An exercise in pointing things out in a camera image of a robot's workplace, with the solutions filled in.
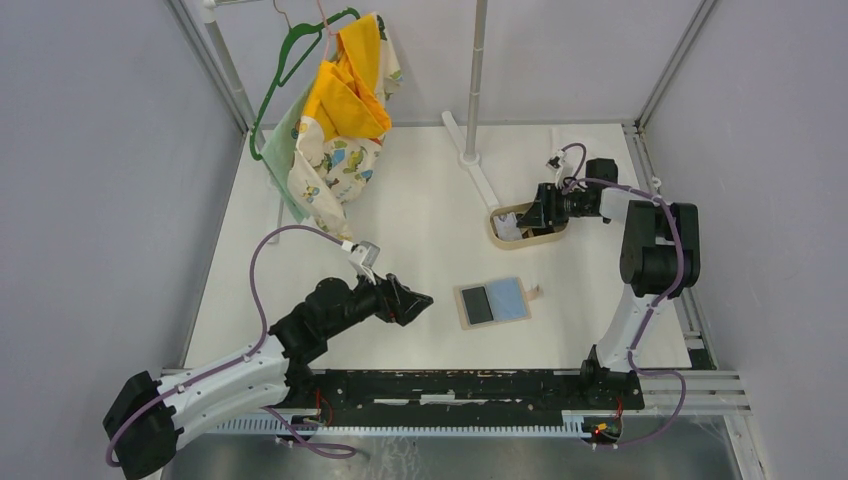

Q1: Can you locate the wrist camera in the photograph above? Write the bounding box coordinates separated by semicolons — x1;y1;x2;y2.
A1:
341;240;380;285
546;149;571;185

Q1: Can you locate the rack pole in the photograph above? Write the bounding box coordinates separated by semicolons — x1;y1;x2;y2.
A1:
461;0;488;166
198;0;265;152

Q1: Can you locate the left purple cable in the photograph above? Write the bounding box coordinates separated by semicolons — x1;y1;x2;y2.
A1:
105;225;362;468

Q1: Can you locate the white card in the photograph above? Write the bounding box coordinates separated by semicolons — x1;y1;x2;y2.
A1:
492;212;523;242

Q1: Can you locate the pink clothes hanger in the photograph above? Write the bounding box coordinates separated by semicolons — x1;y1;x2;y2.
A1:
315;0;336;61

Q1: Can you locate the right rack foot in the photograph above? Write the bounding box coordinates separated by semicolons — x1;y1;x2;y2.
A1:
441;111;501;212

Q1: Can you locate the beige card holder wallet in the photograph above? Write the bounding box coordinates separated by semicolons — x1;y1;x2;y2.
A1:
454;277;544;330

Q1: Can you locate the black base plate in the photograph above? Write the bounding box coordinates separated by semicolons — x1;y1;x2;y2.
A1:
275;370;645;427

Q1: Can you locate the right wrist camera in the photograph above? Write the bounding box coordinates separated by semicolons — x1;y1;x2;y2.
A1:
546;149;571;185

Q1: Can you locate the left rack pole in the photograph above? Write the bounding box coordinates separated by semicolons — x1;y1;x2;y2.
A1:
198;0;265;152

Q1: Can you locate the green clothes hanger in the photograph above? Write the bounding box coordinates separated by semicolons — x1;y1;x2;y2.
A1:
248;7;361;161

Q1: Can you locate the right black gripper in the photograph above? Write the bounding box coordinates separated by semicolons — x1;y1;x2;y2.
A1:
516;182;593;228

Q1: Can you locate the white cloth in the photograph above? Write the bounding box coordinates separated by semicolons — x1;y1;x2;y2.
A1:
550;124;632;178

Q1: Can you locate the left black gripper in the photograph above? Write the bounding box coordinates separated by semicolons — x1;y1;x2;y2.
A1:
324;263;432;339

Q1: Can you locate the right rack pole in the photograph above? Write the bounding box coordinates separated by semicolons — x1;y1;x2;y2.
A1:
461;0;488;166

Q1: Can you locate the light green printed cloth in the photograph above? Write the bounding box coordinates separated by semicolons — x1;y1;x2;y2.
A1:
261;82;313;223

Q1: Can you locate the black card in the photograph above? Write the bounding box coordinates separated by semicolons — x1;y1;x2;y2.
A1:
460;286;494;326

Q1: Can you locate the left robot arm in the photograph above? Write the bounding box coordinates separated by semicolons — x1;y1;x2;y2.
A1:
102;274;434;479

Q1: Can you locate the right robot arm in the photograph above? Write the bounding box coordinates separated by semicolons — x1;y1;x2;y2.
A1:
517;158;701;408

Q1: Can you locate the white toothed cable rail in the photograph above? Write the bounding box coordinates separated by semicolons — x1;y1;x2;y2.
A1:
198;413;624;439

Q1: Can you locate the yellow cloth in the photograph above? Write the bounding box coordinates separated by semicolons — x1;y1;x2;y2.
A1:
300;12;403;142

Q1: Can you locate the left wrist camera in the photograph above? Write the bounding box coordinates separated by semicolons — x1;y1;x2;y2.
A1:
341;240;380;285

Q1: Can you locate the beige oval tray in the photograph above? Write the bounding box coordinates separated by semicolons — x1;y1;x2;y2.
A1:
488;202;566;250

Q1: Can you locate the cream printed cloth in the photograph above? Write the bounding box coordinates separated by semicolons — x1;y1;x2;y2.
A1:
291;13;403;241

